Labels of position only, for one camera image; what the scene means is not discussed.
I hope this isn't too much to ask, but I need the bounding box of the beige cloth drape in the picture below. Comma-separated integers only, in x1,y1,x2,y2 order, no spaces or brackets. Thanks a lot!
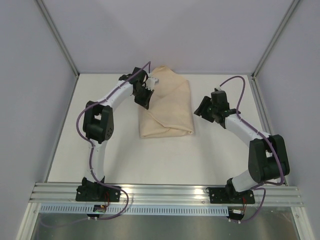
138,65,195,139

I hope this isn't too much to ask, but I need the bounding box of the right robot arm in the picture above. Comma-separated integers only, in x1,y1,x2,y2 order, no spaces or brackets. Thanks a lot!
194,89,290,203

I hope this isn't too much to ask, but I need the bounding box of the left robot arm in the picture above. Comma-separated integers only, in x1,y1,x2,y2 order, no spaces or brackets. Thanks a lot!
75,67,159,202

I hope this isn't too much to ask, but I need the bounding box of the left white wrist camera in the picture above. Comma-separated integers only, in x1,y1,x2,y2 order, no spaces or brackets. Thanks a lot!
145,77,160,91

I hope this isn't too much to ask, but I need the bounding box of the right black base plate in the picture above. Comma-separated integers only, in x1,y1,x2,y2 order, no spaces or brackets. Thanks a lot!
205,186,256,205

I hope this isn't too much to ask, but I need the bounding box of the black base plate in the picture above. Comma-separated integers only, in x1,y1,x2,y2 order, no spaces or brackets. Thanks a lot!
75,184,121,203
205,186,256,205

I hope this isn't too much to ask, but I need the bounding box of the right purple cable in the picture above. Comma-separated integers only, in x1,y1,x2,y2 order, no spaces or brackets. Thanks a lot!
218,75,286,223

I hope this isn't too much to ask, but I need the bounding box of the aluminium mounting rail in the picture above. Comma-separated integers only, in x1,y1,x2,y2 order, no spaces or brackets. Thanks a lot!
29,182,304,207

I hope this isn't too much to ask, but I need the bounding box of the left aluminium frame post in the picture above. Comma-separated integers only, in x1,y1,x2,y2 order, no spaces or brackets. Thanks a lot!
34,0,80,79

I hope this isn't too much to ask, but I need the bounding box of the aluminium frame post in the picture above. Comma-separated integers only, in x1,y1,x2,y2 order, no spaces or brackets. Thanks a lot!
34,0,80,79
251,0,302,80

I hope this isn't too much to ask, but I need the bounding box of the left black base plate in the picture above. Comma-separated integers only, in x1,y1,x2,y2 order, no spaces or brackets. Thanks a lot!
75,184,121,203

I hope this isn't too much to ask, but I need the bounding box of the right aluminium frame post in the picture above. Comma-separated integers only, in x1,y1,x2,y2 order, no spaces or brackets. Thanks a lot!
251,0,302,80

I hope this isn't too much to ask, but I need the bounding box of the slotted grey cable duct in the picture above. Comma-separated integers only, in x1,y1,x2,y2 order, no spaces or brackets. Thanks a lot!
39,203,229,217

